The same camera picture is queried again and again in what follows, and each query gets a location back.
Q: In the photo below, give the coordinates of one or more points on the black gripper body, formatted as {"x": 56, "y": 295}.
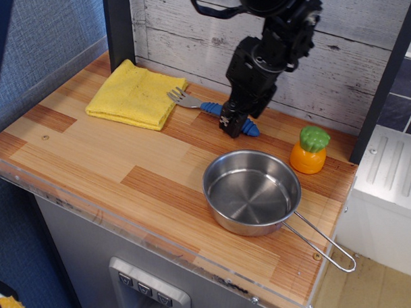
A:
{"x": 252, "y": 70}

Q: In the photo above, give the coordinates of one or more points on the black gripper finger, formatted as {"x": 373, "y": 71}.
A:
{"x": 232, "y": 121}
{"x": 260, "y": 104}

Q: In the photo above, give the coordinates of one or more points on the blue handled metal fork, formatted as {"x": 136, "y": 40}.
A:
{"x": 183, "y": 99}

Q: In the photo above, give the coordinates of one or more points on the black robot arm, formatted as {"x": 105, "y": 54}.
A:
{"x": 288, "y": 26}

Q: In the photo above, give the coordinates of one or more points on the orange toy carrot green top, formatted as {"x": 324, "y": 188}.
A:
{"x": 309, "y": 153}

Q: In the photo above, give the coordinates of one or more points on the yellow folded cloth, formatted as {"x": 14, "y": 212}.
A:
{"x": 135, "y": 96}

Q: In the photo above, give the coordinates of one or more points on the white ribbed cabinet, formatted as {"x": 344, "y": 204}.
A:
{"x": 377, "y": 219}

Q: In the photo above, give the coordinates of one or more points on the silver dispenser panel with buttons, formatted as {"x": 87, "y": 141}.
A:
{"x": 135, "y": 288}

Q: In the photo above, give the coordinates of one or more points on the yellow object bottom left corner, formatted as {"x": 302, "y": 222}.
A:
{"x": 10, "y": 302}

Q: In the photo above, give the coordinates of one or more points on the small steel pan wire handle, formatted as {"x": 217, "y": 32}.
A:
{"x": 253, "y": 193}

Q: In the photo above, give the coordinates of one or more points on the dark left shelf post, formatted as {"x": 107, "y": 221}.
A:
{"x": 118, "y": 23}

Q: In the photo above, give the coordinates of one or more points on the dark shelf post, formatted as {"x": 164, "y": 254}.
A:
{"x": 391, "y": 70}
{"x": 118, "y": 23}

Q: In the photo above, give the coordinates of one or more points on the dark right shelf post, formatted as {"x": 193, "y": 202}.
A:
{"x": 391, "y": 70}

